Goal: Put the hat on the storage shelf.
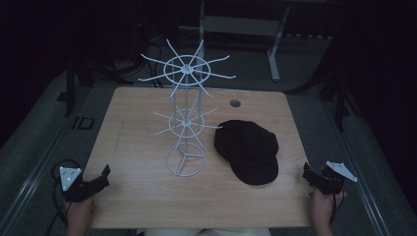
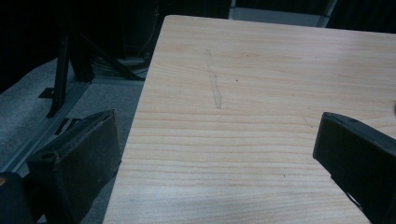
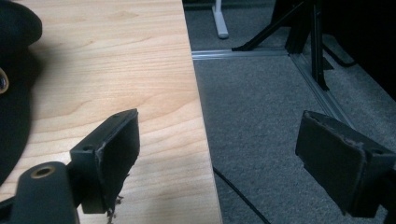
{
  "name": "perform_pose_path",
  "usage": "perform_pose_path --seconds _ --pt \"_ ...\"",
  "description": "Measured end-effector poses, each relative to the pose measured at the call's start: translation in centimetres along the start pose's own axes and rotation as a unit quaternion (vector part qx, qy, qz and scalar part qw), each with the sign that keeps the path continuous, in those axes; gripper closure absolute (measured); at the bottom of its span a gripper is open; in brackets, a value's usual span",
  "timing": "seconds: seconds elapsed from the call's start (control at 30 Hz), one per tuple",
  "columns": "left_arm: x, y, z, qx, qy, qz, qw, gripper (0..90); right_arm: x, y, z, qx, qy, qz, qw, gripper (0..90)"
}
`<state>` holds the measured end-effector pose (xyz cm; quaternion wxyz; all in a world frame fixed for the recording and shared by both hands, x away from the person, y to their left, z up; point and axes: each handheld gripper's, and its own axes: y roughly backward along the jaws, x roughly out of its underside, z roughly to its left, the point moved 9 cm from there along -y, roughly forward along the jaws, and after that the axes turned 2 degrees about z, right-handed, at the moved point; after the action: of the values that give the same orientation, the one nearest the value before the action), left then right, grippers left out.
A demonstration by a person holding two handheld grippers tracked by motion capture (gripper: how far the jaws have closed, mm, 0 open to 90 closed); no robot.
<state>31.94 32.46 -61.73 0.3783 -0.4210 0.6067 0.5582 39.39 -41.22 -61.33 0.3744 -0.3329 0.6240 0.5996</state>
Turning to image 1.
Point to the black rectangular floor bracket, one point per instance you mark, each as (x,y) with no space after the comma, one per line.
(83,123)

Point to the person's right hand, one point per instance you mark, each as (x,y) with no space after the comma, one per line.
(323,209)

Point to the black metal stand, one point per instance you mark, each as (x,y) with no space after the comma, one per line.
(95,70)
(337,85)

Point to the person's left hand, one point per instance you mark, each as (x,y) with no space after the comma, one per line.
(80,214)

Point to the round grey table grommet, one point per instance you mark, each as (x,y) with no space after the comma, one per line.
(235,103)

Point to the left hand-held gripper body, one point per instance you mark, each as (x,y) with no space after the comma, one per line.
(76,187)

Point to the grey metal desk frame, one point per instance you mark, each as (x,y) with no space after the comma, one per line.
(242,26)

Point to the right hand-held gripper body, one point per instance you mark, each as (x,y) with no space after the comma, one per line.
(331,178)

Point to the person's light clothing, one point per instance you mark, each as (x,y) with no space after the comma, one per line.
(203,232)

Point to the black cap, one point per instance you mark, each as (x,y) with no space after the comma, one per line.
(249,150)

